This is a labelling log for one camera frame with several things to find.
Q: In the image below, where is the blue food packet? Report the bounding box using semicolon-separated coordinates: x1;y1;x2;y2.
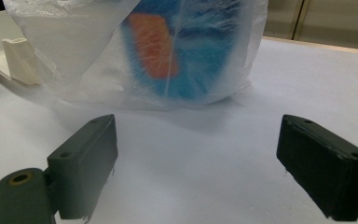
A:
119;0;246;101

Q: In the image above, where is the white plastic tray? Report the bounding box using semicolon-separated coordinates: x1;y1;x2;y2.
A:
0;10;43;91

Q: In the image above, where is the translucent white plastic bag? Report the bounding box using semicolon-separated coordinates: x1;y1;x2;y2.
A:
2;0;269;111

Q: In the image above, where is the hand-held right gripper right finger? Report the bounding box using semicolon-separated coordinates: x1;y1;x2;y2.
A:
275;114;358;222

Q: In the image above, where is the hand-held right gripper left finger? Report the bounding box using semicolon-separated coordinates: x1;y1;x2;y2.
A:
46;113;119;220

